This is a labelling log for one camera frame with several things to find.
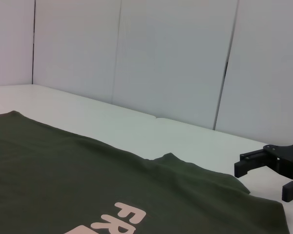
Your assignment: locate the dark green FREE t-shirt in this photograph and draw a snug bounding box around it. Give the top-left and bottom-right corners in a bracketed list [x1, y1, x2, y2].
[0, 111, 286, 234]

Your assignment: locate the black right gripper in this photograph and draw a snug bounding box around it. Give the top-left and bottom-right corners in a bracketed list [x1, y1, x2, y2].
[233, 140, 293, 203]

